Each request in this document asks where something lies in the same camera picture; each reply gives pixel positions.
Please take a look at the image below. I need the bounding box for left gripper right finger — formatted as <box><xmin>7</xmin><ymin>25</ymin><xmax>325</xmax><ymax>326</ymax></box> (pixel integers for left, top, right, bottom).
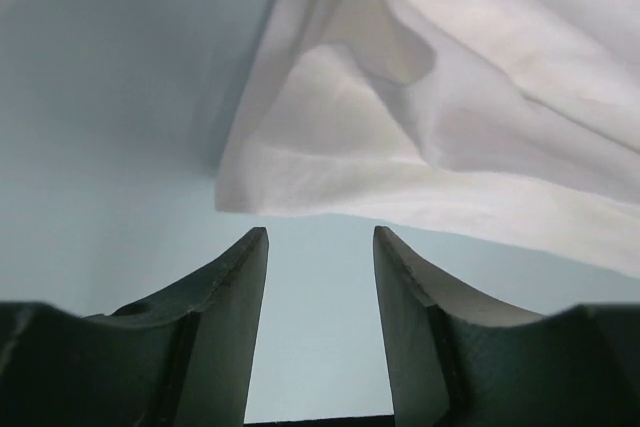
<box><xmin>373</xmin><ymin>227</ymin><xmax>639</xmax><ymax>426</ymax></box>

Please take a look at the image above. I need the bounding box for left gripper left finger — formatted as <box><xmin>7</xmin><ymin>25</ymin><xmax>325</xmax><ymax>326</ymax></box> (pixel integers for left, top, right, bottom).
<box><xmin>1</xmin><ymin>228</ymin><xmax>269</xmax><ymax>426</ymax></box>

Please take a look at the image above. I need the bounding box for white t shirt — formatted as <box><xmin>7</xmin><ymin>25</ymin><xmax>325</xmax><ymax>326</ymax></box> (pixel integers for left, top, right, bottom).
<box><xmin>215</xmin><ymin>0</ymin><xmax>639</xmax><ymax>276</ymax></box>

